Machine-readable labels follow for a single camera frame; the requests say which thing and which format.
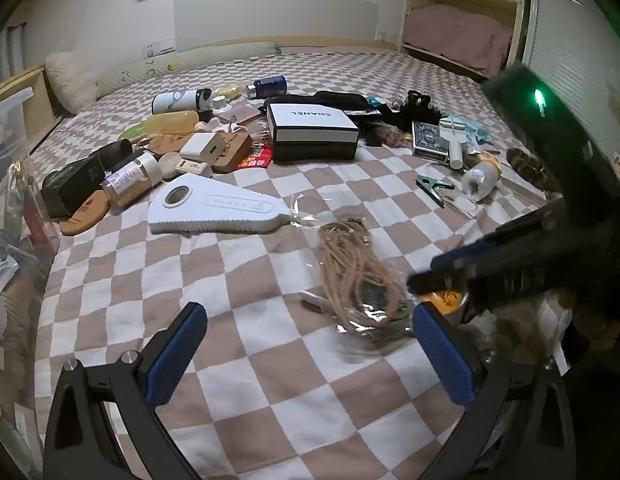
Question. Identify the black pouch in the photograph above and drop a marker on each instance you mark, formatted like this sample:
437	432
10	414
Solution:
330	99

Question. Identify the clear plastic storage box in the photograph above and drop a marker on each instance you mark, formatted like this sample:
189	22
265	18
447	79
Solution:
7	125

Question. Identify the clear spice jar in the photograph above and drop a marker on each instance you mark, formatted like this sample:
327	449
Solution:
129	180

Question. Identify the white wall socket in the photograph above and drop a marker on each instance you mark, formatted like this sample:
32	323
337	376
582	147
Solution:
157	49

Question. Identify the white handheld shaver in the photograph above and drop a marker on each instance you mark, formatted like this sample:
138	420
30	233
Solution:
454	140

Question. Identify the long pale green pillow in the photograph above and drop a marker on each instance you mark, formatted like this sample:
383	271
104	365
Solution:
189	60

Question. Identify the clear plastic bottle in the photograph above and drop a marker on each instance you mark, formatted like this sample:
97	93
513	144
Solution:
480	180

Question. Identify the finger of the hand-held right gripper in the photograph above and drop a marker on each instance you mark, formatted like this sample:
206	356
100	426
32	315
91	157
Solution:
440	281
465	255

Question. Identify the small white box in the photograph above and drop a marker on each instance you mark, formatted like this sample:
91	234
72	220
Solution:
192	166

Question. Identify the brown spotted hair clip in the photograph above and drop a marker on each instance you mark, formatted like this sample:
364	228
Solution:
532	167

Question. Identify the yellow glasses case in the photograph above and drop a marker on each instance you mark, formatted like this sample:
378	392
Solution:
169	122

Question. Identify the dark playing card box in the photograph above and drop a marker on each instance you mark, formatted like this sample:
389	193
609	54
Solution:
429	140

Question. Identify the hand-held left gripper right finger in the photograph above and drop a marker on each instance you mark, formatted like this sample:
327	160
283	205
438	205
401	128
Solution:
446	360

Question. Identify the white triangular plastic device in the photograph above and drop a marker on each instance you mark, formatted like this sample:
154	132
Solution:
214	205

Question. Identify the cork coaster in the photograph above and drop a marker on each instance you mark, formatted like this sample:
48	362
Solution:
167	142

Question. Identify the brown notebook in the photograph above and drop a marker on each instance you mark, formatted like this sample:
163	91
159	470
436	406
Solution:
239	115

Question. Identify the red packet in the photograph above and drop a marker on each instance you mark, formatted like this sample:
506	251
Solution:
255	159

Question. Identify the black glasses case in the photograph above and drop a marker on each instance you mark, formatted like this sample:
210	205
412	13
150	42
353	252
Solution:
117	154

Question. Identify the black cardboard box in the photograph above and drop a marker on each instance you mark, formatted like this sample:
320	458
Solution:
72	185

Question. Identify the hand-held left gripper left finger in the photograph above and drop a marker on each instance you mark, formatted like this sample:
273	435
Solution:
172	357

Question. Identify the white thermos bottle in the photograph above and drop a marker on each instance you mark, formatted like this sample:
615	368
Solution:
174	101

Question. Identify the white charger block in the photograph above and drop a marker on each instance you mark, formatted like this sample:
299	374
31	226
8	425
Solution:
202	147

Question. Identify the checkered bed blanket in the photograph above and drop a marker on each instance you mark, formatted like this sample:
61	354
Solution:
270	360

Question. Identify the orange packet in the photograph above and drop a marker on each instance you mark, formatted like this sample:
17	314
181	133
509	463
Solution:
447	302

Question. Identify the black and white gift box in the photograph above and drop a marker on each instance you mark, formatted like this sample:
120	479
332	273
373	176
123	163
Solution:
310	130

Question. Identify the pink bedding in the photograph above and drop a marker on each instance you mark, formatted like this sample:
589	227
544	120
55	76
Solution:
455	35

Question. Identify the green clip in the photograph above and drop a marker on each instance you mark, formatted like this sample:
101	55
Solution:
432	185

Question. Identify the white fluffy pillow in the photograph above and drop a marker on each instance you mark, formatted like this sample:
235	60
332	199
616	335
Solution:
72	82

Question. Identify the brown wooden box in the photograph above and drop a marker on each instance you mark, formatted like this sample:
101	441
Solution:
237	152

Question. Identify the white window blinds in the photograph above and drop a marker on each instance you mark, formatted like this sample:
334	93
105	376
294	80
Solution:
570	25

